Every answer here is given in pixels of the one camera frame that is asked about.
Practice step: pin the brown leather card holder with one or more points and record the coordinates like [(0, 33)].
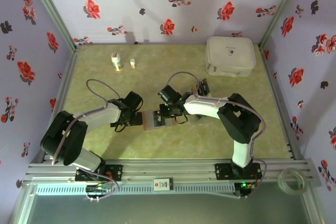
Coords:
[(170, 123)]

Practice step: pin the grey card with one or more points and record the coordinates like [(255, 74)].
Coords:
[(149, 119)]

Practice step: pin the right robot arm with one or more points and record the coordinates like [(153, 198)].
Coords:
[(202, 104)]

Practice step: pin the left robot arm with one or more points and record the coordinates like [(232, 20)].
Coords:
[(105, 115)]

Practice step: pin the small white pill bottle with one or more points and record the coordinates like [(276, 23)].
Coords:
[(132, 63)]

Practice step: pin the large white pill bottle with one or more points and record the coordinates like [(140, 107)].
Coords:
[(117, 61)]

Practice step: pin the red and white label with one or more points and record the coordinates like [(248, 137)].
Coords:
[(162, 184)]

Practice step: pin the white fabric zip case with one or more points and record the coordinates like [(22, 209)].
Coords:
[(231, 53)]

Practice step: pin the clear tape roll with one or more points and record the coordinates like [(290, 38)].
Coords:
[(282, 182)]

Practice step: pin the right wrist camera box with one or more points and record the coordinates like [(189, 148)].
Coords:
[(168, 94)]

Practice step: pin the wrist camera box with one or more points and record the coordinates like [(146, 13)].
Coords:
[(168, 94), (134, 100)]

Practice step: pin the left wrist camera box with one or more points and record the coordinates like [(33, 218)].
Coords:
[(134, 100)]

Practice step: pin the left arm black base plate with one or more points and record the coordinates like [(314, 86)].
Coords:
[(115, 172)]

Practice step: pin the aluminium frame rail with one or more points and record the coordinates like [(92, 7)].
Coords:
[(170, 169)]

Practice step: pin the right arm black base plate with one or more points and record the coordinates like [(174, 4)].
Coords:
[(223, 171)]

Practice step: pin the aluminium frame post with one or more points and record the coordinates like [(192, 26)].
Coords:
[(50, 6), (281, 6)]

